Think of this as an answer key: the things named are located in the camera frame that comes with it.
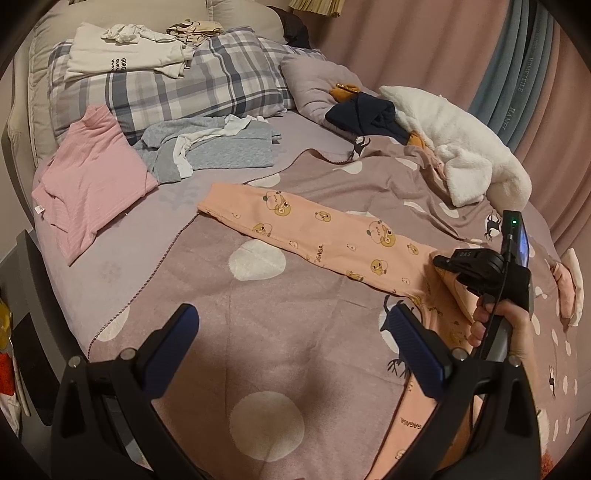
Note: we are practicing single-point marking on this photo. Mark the mauve spotted blanket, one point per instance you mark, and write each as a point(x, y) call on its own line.
point(395, 185)

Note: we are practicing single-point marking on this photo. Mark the straw tassel decoration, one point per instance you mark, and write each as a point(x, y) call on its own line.
point(329, 8)

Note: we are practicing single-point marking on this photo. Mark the white folded shirt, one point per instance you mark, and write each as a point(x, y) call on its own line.
point(123, 48)

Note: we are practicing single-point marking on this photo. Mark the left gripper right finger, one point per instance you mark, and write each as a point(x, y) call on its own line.
point(505, 443)

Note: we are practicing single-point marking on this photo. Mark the plaid pillow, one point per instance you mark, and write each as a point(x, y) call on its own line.
point(235, 73)

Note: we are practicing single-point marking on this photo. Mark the navy blue garment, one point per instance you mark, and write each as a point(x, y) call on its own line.
point(365, 115)

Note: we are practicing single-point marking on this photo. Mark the peach cartoon print shirt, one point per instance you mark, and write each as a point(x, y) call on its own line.
point(323, 230)

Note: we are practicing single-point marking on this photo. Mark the pink and white clothes pile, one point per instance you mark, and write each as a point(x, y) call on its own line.
point(568, 276)

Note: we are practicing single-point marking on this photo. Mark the pink folded garment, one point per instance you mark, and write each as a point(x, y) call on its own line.
point(93, 177)

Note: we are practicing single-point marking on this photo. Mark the pink curtain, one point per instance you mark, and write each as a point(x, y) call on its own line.
point(445, 47)

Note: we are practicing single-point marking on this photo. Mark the grey folded garment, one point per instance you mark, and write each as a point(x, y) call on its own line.
point(173, 150)

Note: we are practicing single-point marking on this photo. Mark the teal curtain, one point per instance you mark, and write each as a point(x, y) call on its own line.
point(512, 85)

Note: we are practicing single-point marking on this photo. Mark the mauve pillow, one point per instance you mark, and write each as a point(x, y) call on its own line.
point(310, 80)

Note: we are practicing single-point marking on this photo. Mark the mustard yellow garment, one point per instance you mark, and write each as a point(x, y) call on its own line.
point(344, 92)

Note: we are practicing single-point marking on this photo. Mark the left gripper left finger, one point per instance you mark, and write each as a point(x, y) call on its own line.
point(105, 425)

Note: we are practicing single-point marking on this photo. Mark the right hand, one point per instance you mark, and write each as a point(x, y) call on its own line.
point(521, 342)

